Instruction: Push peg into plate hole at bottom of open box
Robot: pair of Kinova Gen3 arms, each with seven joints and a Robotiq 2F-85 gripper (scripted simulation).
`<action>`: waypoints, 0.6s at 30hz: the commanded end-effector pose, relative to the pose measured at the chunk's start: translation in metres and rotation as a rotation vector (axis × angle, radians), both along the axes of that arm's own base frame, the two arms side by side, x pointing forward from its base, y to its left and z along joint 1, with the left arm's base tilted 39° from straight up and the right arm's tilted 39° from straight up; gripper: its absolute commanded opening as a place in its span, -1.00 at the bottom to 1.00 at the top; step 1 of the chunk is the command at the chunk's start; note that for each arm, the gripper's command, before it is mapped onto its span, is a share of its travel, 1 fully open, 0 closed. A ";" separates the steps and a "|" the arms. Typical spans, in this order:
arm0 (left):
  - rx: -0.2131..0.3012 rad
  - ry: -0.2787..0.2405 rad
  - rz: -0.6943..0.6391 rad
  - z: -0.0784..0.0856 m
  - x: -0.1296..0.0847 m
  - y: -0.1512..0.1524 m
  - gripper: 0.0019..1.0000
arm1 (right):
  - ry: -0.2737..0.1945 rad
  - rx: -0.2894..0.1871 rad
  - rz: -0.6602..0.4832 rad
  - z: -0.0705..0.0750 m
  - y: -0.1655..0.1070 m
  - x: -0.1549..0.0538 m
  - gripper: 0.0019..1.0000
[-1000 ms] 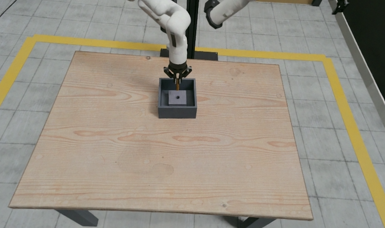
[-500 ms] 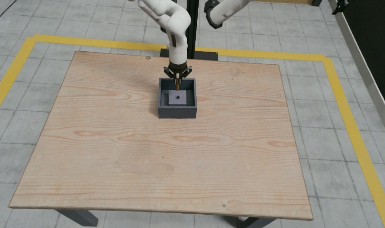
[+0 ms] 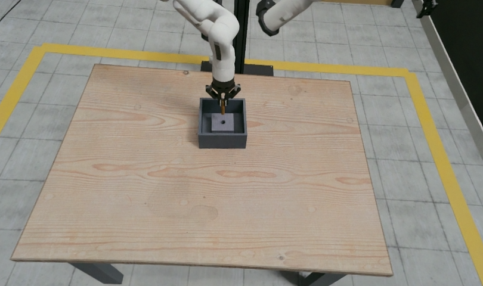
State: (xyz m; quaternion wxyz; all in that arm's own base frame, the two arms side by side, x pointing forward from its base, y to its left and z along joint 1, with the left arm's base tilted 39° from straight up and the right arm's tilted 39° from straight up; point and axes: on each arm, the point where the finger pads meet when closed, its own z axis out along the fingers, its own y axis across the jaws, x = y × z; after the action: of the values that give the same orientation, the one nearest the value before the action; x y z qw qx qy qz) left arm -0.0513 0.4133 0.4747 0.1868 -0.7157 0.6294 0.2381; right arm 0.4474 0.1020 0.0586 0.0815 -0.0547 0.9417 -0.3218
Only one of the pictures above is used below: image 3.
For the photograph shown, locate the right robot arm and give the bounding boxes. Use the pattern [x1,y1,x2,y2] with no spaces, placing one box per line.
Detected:
[173,0,239,82]

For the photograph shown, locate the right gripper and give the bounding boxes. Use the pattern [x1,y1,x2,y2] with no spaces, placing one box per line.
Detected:
[205,75,241,106]

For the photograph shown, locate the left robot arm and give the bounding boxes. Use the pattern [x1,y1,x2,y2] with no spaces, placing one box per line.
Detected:
[264,0,322,31]

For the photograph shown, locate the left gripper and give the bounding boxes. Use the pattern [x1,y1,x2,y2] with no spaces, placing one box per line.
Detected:
[416,0,438,18]

